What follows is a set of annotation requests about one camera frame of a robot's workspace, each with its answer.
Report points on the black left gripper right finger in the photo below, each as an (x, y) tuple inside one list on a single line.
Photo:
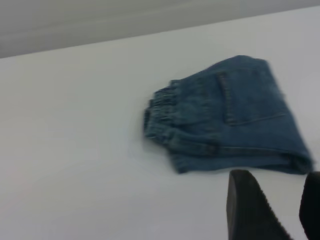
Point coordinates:
[(312, 207)]

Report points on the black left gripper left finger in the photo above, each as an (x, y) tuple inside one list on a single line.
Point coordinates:
[(247, 212)]

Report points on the blue denim shorts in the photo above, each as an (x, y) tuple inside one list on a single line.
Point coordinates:
[(237, 112)]

